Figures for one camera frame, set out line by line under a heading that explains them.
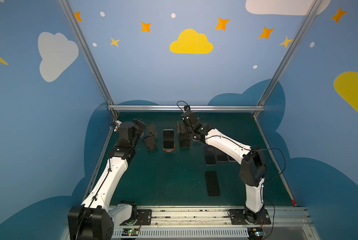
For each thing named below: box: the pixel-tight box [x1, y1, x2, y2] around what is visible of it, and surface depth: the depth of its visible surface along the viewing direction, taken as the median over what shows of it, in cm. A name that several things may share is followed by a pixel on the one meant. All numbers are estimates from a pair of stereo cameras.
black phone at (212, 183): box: [205, 171, 221, 197], surface depth 88 cm
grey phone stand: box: [146, 124, 157, 137], surface depth 106 cm
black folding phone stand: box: [143, 130, 158, 151], surface depth 100 cm
